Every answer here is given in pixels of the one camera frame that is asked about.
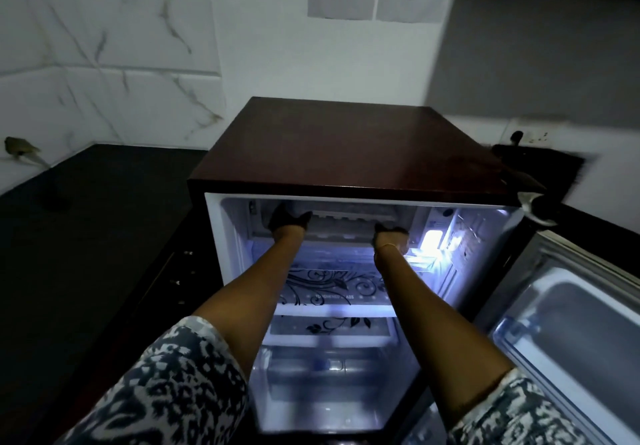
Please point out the person's right hand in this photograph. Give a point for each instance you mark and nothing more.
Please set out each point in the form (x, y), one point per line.
(390, 235)

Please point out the person's left hand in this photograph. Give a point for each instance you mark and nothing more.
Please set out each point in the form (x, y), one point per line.
(287, 219)

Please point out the person's left fingers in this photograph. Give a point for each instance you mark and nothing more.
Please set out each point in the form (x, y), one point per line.
(299, 213)

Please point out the person's right fingers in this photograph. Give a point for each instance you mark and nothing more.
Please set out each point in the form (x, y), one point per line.
(397, 232)

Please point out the white freezer compartment flap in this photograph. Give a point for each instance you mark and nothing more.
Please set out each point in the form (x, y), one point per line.
(345, 219)

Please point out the person's left forearm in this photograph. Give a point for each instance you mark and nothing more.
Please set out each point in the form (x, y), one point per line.
(255, 299)

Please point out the person's right forearm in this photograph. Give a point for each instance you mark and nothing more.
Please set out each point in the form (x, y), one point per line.
(430, 324)

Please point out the bright refrigerator lamp housing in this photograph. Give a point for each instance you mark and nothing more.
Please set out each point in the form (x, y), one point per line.
(432, 243)

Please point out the floral print glass shelf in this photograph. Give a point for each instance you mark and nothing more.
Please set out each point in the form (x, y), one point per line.
(325, 284)

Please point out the maroon small refrigerator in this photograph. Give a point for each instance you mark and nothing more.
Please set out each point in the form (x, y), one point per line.
(350, 149)

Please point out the black plug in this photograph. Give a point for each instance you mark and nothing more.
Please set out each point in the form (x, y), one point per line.
(516, 136)

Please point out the clear crisper drawer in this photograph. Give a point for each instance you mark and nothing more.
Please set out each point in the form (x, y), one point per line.
(325, 379)

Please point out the refrigerator door with white liner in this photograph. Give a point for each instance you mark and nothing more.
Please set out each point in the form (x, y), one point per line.
(565, 319)

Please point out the patterned right sleeve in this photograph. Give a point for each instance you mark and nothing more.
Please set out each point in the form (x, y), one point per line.
(515, 414)

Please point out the patterned sleeve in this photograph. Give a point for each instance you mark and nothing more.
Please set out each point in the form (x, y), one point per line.
(515, 414)
(165, 389)

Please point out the patterned left sleeve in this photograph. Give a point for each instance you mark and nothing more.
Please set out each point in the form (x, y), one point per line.
(165, 389)

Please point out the white wall socket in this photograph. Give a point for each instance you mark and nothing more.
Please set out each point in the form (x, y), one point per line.
(537, 133)

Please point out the metal wall tap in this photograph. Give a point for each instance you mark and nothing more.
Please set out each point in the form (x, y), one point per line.
(20, 148)

